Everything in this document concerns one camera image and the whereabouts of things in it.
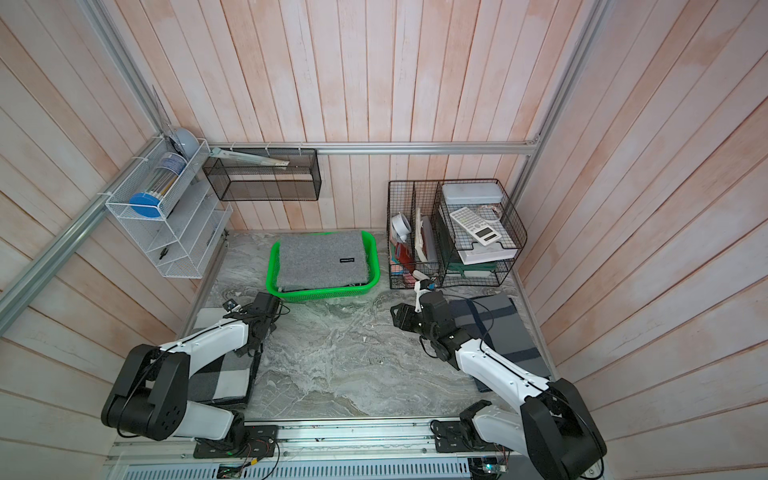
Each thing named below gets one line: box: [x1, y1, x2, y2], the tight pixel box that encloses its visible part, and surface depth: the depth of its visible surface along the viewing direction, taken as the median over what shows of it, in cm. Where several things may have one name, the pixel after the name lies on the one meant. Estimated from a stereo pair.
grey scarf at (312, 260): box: [276, 231, 369, 292], surface depth 102 cm
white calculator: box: [449, 207, 502, 246], surface depth 94 cm
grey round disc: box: [173, 127, 200, 162], surface depth 85 cm
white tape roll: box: [391, 212, 412, 242], surface depth 112 cm
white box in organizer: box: [442, 183, 503, 205], surface depth 104 cm
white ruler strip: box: [210, 147, 290, 170], surface depth 92 cm
